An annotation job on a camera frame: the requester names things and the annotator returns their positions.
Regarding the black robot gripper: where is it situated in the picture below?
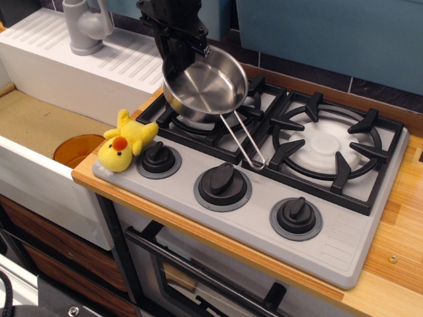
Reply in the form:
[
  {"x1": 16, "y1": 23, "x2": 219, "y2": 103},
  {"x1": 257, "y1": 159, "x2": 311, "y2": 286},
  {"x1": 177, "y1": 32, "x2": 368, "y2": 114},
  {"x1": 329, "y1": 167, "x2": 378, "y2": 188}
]
[{"x1": 136, "y1": 0, "x2": 210, "y2": 77}]

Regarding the stainless steel pan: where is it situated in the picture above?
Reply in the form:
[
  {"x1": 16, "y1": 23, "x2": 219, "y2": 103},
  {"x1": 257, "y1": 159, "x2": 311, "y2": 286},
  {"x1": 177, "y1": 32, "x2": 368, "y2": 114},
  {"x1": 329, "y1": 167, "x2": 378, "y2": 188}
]
[{"x1": 162, "y1": 46, "x2": 266, "y2": 170}]

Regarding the yellow stuffed duck toy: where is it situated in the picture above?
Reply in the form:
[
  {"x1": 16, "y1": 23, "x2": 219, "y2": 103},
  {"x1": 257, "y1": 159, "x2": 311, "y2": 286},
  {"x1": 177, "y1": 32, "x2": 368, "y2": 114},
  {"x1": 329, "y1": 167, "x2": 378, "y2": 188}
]
[{"x1": 98, "y1": 109, "x2": 159, "y2": 175}]

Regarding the black left stove knob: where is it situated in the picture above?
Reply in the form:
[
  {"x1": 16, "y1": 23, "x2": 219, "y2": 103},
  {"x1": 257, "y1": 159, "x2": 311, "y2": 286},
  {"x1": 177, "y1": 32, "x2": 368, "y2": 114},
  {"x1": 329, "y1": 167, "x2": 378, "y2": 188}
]
[{"x1": 136, "y1": 141, "x2": 182, "y2": 180}]

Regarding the black stove knob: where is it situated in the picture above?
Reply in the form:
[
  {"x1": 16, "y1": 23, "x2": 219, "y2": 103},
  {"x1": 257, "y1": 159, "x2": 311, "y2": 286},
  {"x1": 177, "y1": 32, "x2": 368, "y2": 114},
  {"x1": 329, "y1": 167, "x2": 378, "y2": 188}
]
[
  {"x1": 270, "y1": 197, "x2": 323, "y2": 242},
  {"x1": 136, "y1": 141, "x2": 182, "y2": 180},
  {"x1": 194, "y1": 162, "x2": 252, "y2": 213}
]

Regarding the black middle stove knob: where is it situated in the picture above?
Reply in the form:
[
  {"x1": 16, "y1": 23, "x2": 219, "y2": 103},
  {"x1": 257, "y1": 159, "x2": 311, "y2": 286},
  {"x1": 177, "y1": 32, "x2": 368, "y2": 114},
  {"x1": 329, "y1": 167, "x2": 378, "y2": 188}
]
[{"x1": 194, "y1": 162, "x2": 252, "y2": 213}]

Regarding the grey toy stove top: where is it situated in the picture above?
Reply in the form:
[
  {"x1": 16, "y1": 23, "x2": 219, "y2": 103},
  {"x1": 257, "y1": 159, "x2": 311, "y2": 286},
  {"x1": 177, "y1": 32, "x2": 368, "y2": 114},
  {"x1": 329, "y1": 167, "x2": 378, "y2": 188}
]
[{"x1": 91, "y1": 75, "x2": 410, "y2": 291}]

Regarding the black right stove knob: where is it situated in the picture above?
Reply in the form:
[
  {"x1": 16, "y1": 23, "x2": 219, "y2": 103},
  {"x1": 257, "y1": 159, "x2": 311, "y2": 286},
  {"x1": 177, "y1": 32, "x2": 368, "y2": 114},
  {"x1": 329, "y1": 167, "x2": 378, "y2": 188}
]
[{"x1": 270, "y1": 197, "x2": 323, "y2": 242}]

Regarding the grey toy faucet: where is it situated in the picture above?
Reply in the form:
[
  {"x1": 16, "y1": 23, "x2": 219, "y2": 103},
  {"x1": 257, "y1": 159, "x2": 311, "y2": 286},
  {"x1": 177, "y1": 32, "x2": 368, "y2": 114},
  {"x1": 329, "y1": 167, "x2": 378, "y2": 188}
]
[{"x1": 62, "y1": 0, "x2": 114, "y2": 56}]

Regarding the black left burner grate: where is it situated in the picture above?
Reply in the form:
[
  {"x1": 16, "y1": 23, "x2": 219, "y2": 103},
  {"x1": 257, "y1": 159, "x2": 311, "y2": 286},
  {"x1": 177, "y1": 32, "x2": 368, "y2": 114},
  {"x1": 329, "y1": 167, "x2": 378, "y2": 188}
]
[{"x1": 136, "y1": 75, "x2": 287, "y2": 164}]

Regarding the black burner grate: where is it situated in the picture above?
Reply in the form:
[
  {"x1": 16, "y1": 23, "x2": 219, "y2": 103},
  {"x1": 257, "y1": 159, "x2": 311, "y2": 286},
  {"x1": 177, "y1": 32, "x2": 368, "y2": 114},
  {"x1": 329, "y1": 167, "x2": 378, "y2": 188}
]
[
  {"x1": 246, "y1": 92, "x2": 409, "y2": 217},
  {"x1": 136, "y1": 75, "x2": 287, "y2": 164}
]

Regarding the white toy sink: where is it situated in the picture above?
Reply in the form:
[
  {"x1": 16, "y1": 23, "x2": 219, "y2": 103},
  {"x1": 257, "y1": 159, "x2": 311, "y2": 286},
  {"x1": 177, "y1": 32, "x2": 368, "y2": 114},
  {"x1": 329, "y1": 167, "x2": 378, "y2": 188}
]
[{"x1": 1, "y1": 9, "x2": 162, "y2": 250}]

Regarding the orange plastic bowl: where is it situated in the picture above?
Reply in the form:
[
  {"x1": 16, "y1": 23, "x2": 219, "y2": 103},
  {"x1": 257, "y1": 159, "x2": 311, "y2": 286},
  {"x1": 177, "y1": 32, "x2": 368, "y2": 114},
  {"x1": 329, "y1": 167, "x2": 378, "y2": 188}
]
[{"x1": 53, "y1": 134, "x2": 104, "y2": 168}]

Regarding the black right burner grate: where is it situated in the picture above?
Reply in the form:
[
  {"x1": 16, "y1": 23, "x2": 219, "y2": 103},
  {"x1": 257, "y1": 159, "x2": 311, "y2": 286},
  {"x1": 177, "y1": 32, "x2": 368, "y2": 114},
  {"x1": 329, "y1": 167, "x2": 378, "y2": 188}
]
[{"x1": 246, "y1": 92, "x2": 409, "y2": 217}]

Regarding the teal cabinet right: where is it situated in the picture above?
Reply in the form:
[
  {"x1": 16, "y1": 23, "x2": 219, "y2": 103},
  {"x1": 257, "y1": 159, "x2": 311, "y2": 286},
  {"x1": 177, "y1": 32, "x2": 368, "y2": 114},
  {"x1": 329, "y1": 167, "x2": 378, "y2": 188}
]
[{"x1": 237, "y1": 1, "x2": 422, "y2": 94}]

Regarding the toy oven door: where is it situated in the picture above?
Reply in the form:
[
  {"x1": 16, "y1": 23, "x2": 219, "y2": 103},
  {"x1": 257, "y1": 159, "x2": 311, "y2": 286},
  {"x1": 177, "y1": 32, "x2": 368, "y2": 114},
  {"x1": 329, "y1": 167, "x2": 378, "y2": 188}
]
[{"x1": 124, "y1": 220, "x2": 298, "y2": 317}]

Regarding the wooden drawer front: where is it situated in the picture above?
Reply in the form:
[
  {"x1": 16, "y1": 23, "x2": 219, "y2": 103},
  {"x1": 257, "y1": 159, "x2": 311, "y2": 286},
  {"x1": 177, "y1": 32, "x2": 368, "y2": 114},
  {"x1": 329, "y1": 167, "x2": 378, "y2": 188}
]
[{"x1": 1, "y1": 196, "x2": 137, "y2": 316}]

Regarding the black braided cable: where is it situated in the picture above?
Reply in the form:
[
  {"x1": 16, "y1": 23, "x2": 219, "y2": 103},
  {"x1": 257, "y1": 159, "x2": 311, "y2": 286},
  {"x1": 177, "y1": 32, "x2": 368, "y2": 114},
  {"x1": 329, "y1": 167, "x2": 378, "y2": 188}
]
[{"x1": 0, "y1": 272, "x2": 14, "y2": 311}]

